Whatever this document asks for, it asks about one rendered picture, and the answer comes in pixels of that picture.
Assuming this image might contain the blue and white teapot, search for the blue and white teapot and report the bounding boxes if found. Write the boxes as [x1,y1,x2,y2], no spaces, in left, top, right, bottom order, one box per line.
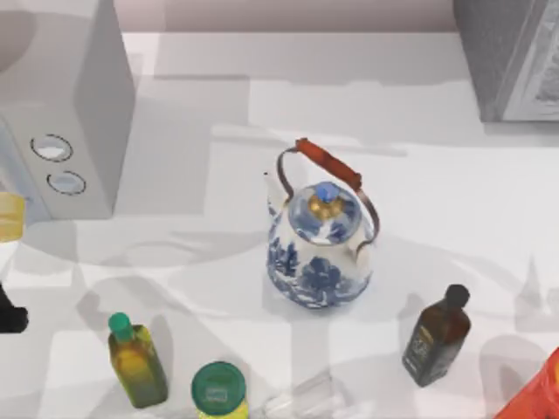
[262,137,381,310]

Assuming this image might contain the yellow jar with green lid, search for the yellow jar with green lid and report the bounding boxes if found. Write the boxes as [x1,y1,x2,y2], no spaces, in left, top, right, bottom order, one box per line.
[190,361,250,419]

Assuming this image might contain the clear glass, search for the clear glass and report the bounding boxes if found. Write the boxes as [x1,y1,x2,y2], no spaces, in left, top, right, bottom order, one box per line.
[261,374,346,419]

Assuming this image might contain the dark brown bottle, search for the dark brown bottle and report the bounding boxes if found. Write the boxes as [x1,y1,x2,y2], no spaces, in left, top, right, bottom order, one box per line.
[401,284,472,388]

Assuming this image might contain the yellow bottle with green cap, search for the yellow bottle with green cap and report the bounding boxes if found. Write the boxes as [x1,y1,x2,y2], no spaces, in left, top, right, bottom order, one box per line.
[107,312,169,409]

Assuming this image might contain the microwave knob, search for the microwave knob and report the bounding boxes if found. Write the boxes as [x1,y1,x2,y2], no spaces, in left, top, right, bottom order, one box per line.
[45,170,87,196]
[30,134,74,162]

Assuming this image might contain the pale microwave oven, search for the pale microwave oven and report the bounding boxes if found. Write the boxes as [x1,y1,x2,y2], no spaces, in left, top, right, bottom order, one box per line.
[0,0,136,233]

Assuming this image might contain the yellow translucent cup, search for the yellow translucent cup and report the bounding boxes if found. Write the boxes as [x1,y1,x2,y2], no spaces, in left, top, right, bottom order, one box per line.
[0,191,27,244]

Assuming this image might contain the grey cabinet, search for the grey cabinet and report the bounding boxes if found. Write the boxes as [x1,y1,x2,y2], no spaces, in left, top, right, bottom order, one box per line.
[452,0,559,124]

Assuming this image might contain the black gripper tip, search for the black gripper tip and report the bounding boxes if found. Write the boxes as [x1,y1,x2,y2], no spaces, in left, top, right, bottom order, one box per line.
[0,283,30,335]

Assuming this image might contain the red and orange box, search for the red and orange box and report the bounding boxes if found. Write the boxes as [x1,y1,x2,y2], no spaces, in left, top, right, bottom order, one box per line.
[493,347,559,419]

